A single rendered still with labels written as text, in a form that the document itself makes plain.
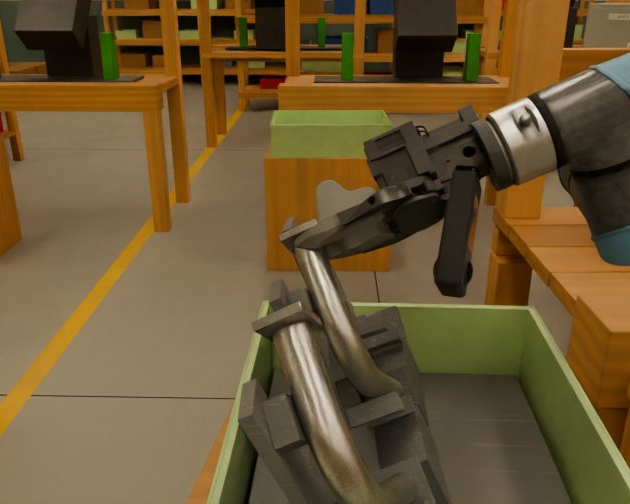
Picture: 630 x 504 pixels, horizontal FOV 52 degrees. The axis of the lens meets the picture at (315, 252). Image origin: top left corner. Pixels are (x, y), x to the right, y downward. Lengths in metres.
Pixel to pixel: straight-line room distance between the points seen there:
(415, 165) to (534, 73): 1.01
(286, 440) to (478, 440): 0.49
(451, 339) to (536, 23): 0.82
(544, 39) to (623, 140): 0.97
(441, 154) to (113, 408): 2.02
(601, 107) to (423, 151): 0.16
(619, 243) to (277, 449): 0.39
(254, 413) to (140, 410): 2.02
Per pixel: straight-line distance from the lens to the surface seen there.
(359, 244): 0.65
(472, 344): 1.04
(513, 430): 0.95
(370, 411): 0.68
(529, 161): 0.63
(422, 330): 1.01
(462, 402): 0.99
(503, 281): 1.73
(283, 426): 0.47
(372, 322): 0.82
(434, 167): 0.64
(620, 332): 1.15
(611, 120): 0.64
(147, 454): 2.27
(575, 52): 1.72
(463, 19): 8.21
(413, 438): 0.78
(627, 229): 0.67
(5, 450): 2.44
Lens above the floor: 1.41
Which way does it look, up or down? 22 degrees down
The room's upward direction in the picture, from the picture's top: straight up
